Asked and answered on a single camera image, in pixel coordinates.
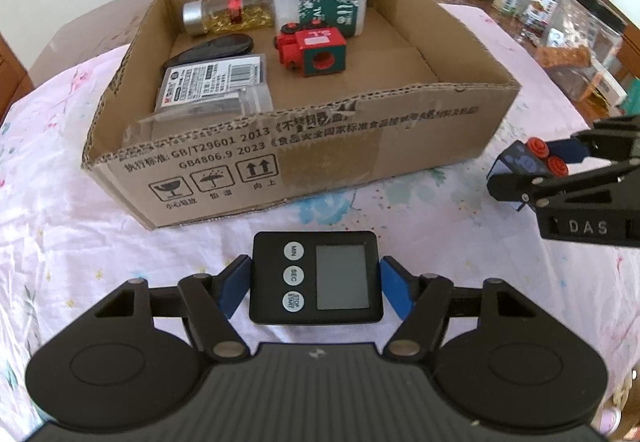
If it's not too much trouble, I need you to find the black digital timer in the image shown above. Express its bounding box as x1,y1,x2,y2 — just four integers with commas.
250,231,383,326

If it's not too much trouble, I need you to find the brown cardboard box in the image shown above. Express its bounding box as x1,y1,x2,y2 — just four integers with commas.
81,0,520,229

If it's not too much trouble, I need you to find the black oval case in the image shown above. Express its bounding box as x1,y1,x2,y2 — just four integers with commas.
163,33,254,69

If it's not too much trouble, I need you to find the wooden chair at left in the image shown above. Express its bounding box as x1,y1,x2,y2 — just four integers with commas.
0,35,34,119

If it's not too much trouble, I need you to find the white medical bottle green label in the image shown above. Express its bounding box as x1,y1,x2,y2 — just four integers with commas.
272,0,367,38

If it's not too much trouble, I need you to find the large clear jar black lid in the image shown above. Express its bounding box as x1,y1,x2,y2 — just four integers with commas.
538,0,627,100

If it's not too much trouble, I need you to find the snack bar package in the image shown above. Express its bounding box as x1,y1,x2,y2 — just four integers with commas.
536,46,591,69

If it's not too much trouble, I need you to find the clear plastic lead refill box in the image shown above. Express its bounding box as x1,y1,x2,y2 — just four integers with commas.
155,54,273,116

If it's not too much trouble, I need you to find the glass bottle with gold capsules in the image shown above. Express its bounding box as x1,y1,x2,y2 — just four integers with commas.
181,0,274,36

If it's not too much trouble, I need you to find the red toy train block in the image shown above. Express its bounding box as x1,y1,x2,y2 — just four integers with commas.
273,19,347,76

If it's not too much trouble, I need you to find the dark blue toy block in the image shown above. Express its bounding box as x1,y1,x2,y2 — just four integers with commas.
486,137,570,211

